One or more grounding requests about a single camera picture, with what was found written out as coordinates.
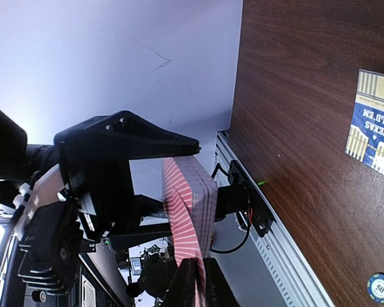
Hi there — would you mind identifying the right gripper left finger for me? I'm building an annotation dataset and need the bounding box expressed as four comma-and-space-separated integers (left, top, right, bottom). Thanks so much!
166, 258, 198, 307

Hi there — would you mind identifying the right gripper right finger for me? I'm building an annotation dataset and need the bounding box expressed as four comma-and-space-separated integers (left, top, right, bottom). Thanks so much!
204, 258, 240, 307

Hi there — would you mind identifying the front aluminium rail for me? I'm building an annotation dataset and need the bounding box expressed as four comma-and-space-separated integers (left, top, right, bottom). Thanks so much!
215, 131, 334, 306

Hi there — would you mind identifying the red playing card deck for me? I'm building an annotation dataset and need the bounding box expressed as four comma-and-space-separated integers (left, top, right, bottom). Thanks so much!
162, 156, 218, 306

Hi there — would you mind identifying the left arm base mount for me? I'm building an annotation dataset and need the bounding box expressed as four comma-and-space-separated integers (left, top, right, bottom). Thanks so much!
211, 160, 275, 237

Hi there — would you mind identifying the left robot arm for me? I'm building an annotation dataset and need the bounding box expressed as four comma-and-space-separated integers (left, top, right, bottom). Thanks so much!
0, 110, 200, 242

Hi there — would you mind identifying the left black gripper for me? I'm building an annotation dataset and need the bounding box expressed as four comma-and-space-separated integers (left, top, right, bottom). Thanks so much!
54, 111, 200, 251

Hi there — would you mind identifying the teal poker chip stack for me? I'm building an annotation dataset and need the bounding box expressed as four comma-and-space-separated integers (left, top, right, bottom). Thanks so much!
367, 272, 384, 304

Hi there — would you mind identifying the gold striped card box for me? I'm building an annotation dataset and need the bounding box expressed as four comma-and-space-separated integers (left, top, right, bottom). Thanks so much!
345, 69, 384, 176

